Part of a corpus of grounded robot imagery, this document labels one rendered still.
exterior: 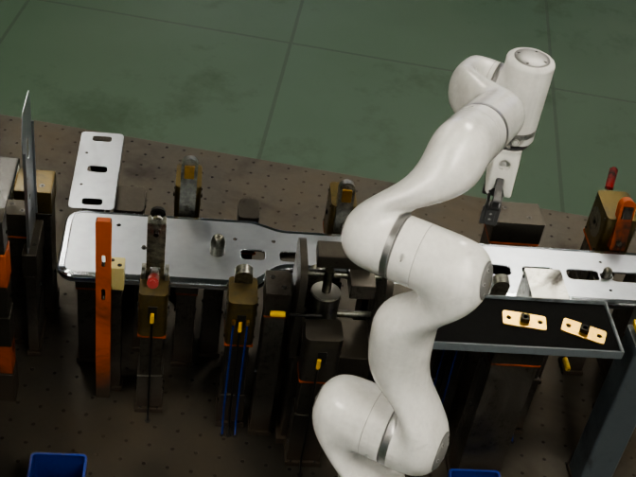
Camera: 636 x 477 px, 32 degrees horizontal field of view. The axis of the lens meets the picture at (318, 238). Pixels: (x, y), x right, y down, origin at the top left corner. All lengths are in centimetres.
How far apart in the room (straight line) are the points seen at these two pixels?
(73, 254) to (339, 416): 79
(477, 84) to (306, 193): 133
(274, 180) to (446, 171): 159
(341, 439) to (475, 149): 57
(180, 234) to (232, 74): 248
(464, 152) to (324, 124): 307
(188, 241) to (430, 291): 94
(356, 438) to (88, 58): 329
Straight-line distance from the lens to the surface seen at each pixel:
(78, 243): 244
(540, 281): 236
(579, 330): 219
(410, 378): 176
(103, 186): 259
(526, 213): 266
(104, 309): 234
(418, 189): 159
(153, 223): 216
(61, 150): 321
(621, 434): 242
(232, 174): 315
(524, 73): 192
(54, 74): 483
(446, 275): 159
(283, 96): 479
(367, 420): 187
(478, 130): 163
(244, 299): 223
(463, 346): 209
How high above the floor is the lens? 260
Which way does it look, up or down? 40 degrees down
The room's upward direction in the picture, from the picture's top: 9 degrees clockwise
